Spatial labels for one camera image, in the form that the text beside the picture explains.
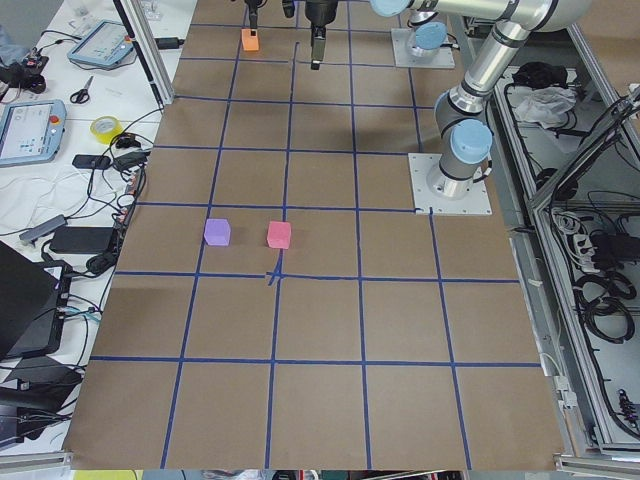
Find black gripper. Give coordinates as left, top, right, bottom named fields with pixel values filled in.
left=247, top=0, right=338, bottom=70

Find orange foam cube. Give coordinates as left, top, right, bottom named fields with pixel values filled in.
left=241, top=28, right=260, bottom=52

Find right teach pendant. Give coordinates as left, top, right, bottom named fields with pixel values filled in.
left=67, top=20, right=134, bottom=70

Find teach pendant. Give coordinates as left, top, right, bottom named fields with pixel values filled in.
left=1, top=99, right=67, bottom=167
left=67, top=20, right=134, bottom=70

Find yellow tape roll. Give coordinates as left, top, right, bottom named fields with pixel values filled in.
left=90, top=115, right=124, bottom=145

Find pink foam cube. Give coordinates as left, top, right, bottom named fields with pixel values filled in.
left=267, top=221, right=292, bottom=250

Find purple foam cube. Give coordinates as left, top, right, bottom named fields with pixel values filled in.
left=204, top=218, right=231, bottom=247

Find left teach pendant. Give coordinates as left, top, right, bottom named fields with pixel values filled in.
left=1, top=99, right=67, bottom=167

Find black power adapter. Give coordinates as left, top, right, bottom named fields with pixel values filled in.
left=50, top=226, right=114, bottom=254

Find black laptop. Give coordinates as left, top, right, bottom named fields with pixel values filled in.
left=1, top=244, right=71, bottom=360

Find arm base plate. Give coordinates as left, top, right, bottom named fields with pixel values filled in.
left=391, top=28, right=455, bottom=69
left=408, top=153, right=492, bottom=216

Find aluminium frame post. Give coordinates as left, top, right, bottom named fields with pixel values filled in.
left=113, top=0, right=174, bottom=109

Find black handled scissors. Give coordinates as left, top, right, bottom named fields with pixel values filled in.
left=69, top=76, right=94, bottom=105

